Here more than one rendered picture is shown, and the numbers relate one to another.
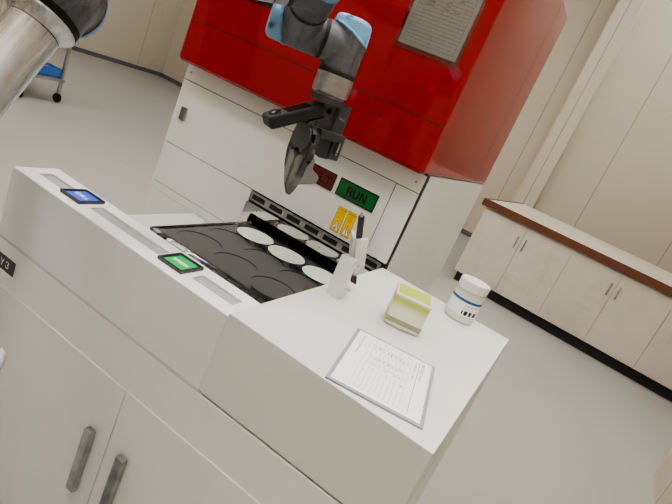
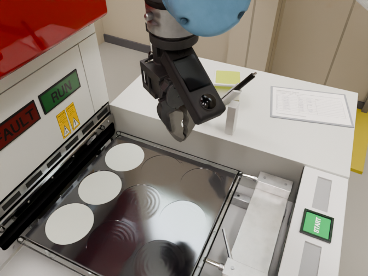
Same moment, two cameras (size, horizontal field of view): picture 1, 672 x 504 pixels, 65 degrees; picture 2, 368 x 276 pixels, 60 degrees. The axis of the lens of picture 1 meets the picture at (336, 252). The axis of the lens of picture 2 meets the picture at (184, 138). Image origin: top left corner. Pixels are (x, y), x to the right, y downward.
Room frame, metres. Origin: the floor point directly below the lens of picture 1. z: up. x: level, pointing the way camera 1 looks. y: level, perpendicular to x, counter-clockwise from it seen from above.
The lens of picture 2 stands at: (1.06, 0.57, 1.49)
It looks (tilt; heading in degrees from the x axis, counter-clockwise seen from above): 43 degrees down; 273
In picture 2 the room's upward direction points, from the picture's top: straight up
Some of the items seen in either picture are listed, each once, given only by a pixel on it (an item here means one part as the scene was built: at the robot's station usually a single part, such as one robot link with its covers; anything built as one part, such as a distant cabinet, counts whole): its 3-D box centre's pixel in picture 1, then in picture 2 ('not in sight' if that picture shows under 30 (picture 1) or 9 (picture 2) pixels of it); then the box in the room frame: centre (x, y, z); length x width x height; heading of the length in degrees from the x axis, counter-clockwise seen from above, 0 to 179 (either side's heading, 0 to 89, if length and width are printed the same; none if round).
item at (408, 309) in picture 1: (408, 308); (226, 87); (0.97, -0.17, 1.00); 0.07 x 0.07 x 0.07; 86
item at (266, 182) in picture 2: not in sight; (274, 184); (0.86, 0.08, 0.89); 0.08 x 0.03 x 0.03; 158
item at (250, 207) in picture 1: (302, 250); (62, 178); (1.38, 0.09, 0.89); 0.44 x 0.02 x 0.10; 68
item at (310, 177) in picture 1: (305, 177); (183, 113); (1.08, 0.12, 1.14); 0.06 x 0.03 x 0.09; 128
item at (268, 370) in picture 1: (383, 360); (233, 118); (0.94, -0.17, 0.89); 0.62 x 0.35 x 0.14; 158
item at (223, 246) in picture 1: (262, 259); (139, 202); (1.18, 0.15, 0.90); 0.34 x 0.34 x 0.01; 68
